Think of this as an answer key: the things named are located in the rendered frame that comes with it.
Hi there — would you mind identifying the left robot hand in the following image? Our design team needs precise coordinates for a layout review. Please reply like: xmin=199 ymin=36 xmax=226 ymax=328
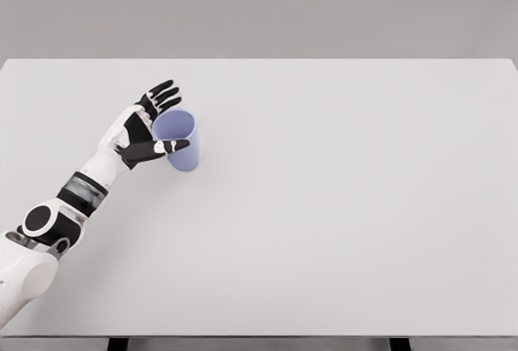
xmin=96 ymin=79 xmax=191 ymax=171

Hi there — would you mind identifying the lavender plastic cup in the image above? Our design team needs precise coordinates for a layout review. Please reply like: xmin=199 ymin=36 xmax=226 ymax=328
xmin=151 ymin=109 xmax=201 ymax=172

